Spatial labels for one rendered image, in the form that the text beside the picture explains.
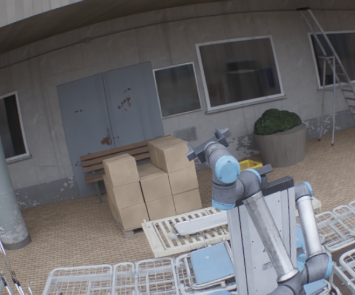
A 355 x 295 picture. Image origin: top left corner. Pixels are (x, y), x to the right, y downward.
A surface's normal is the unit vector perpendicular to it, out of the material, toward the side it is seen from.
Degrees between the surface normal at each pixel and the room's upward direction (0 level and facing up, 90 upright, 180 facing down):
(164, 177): 90
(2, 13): 90
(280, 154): 101
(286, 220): 90
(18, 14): 90
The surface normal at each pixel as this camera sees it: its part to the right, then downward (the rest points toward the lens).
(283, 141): -0.04, 0.41
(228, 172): 0.24, 0.27
